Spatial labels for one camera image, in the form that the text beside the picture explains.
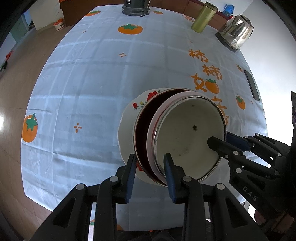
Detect person's right hand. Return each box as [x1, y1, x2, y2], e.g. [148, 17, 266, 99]
[254, 210, 266, 225]

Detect black smartphone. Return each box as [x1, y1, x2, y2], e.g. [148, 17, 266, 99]
[244, 70, 260, 101]

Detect white enamel bowl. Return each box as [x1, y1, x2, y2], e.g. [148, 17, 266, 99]
[152, 96, 227, 183]

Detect dark wood sideboard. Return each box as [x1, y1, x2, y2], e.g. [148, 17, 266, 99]
[59, 0, 234, 31]

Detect blue thermos jug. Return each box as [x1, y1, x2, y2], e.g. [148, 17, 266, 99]
[222, 4, 234, 16]

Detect stainless steel bowl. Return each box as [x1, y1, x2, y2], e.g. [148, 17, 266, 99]
[132, 88, 189, 186]

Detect white plate red flowers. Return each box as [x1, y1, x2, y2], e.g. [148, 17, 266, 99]
[117, 87, 172, 186]

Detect stainless electric kettle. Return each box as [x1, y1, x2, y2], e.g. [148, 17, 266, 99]
[215, 15, 254, 52]

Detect black steel thermos jug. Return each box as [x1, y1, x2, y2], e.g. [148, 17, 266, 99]
[122, 0, 151, 16]

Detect white orange bucket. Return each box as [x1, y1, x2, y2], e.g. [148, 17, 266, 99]
[53, 18, 64, 31]

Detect green thermos bottle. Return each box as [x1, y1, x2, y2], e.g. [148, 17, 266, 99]
[191, 2, 218, 33]

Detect light blue persimmon tablecloth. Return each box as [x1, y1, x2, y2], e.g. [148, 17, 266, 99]
[21, 4, 268, 232]

